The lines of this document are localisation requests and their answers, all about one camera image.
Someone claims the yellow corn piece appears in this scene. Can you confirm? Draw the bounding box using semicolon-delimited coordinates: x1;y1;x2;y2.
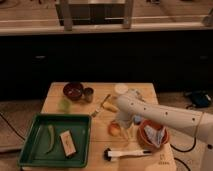
103;103;118;112

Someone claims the green chili pepper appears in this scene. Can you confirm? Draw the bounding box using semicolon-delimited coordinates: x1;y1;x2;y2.
45;125;55;154

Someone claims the wooden block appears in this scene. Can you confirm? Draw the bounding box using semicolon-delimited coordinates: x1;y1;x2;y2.
60;131;76;157

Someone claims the dark red bowl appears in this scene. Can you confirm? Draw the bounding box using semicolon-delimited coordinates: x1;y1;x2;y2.
63;82;83;101

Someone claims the dark bag on floor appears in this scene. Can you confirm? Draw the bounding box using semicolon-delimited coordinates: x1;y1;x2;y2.
185;91;212;108

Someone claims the red yellow apple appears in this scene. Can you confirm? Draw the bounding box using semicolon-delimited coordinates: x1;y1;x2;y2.
108;122;121;136

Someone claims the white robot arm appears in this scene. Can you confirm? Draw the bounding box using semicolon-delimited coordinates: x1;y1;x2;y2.
116;89;213;171

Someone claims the white dish brush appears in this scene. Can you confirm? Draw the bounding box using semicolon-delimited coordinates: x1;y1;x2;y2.
103;148;152;161

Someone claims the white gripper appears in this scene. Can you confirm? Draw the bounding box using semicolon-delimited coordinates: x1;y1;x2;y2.
115;111;133;141

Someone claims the orange bowl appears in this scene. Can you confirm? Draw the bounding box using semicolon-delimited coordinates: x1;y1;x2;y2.
137;120;169;150

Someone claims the blue cloth in bowl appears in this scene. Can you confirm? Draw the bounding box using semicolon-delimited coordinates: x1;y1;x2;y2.
144;125;166;148

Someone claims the small metal cup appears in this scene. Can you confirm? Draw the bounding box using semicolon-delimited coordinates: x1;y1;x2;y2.
83;87;94;103

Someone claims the black cable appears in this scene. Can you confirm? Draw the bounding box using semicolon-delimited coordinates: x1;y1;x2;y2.
170;136;198;154

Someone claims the wooden stool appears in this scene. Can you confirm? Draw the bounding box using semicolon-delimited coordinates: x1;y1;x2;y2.
55;0;134;31

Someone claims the green tray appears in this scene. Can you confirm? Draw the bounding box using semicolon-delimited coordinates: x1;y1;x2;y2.
18;114;91;168

